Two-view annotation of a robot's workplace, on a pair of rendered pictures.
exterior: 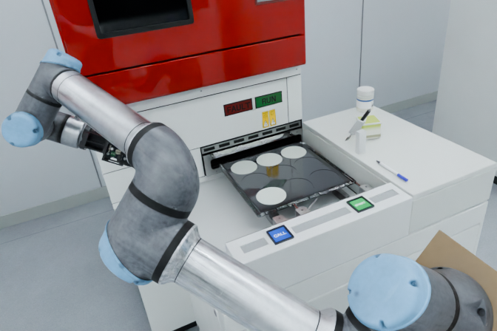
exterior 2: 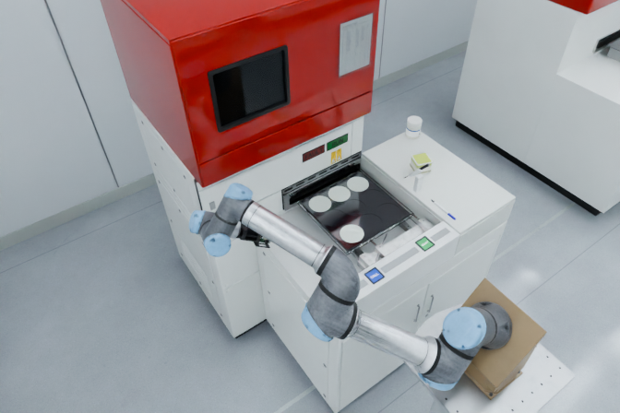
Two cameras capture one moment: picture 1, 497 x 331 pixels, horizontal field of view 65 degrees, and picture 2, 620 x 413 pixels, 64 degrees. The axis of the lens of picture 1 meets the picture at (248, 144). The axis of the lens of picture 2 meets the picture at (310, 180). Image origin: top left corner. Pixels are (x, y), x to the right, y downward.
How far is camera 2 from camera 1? 0.96 m
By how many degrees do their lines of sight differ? 19
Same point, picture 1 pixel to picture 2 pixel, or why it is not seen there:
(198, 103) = (283, 157)
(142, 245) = (336, 323)
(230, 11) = (317, 88)
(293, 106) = (355, 142)
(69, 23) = (198, 125)
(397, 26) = not seen: outside the picture
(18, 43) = (20, 49)
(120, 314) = (189, 320)
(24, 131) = (223, 247)
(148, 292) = (232, 305)
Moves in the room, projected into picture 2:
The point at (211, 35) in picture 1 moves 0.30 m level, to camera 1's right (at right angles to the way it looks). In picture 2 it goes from (302, 109) to (376, 97)
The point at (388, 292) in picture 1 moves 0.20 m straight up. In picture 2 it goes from (466, 331) to (481, 291)
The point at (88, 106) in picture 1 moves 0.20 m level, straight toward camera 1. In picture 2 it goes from (280, 236) to (323, 282)
